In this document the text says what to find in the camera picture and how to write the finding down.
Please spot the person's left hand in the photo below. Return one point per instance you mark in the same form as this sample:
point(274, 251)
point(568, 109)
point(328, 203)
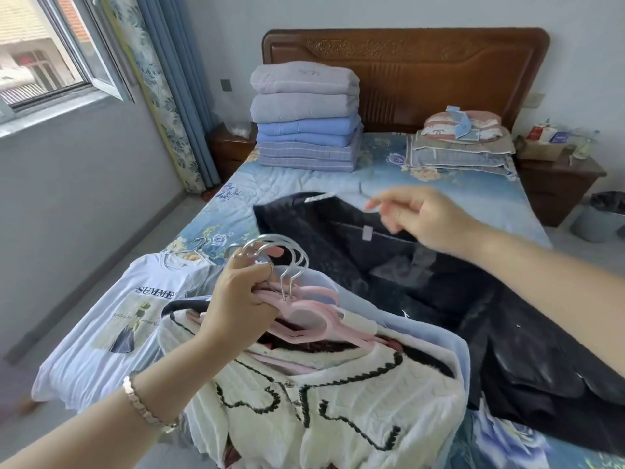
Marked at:
point(239, 307)

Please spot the person's right hand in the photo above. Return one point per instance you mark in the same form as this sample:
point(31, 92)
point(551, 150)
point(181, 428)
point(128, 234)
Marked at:
point(434, 219)

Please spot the pink plastic hanger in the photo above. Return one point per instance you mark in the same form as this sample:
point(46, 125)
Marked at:
point(317, 291)

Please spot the light blue shirt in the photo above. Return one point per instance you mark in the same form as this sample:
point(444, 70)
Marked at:
point(439, 337)

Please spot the white t-shirt photo print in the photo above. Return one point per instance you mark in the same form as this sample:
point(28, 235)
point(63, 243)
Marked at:
point(97, 346)

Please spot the white knit cardigan black trim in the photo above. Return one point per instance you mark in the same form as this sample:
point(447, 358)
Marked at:
point(366, 415)

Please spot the black glossy jacket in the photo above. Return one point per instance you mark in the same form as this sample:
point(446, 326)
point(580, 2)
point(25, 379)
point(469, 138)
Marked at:
point(537, 361)

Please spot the person's right forearm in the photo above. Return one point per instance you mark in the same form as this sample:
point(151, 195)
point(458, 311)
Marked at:
point(561, 293)

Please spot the person's left forearm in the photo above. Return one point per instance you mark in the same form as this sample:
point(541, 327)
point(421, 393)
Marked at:
point(97, 424)

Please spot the grey checked pillow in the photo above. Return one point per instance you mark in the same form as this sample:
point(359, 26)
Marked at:
point(464, 158)

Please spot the striped pillow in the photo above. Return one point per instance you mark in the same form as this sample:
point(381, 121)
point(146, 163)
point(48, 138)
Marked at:
point(488, 124)

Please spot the red round mat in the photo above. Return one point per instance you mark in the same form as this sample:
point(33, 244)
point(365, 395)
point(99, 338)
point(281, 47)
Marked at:
point(211, 194)

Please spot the brown cardboard box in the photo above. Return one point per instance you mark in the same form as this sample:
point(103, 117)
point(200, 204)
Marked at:
point(539, 151)

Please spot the dark wooden nightstand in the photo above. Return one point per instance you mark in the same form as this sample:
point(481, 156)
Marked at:
point(232, 156)
point(556, 190)

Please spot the blue floral bed quilt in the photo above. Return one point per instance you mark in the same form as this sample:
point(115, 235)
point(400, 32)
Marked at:
point(293, 190)

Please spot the red bottle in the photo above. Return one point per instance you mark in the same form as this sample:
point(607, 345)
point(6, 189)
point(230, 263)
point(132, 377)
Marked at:
point(536, 134)

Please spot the pale blue folded blanket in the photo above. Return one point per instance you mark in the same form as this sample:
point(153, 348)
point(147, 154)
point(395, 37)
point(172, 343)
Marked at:
point(307, 158)

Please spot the white bottle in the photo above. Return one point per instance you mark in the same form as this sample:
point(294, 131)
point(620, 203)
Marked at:
point(548, 135)

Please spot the small blue box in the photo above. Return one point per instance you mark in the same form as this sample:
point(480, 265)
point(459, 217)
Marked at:
point(561, 137)

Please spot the brown wooden headboard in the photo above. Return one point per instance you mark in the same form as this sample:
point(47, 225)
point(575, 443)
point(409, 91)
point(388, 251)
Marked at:
point(415, 68)

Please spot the grey plastic holder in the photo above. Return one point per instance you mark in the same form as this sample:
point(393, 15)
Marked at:
point(595, 224)

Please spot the blue floral curtain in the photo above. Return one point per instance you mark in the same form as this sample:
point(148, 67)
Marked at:
point(166, 92)

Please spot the white framed window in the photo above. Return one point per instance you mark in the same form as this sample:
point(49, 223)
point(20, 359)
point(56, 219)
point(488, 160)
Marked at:
point(49, 53)

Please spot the white wall socket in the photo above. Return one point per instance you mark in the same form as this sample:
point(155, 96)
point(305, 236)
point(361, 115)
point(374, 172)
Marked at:
point(534, 99)

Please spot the black wall socket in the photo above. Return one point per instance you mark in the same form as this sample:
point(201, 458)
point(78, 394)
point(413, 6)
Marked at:
point(226, 85)

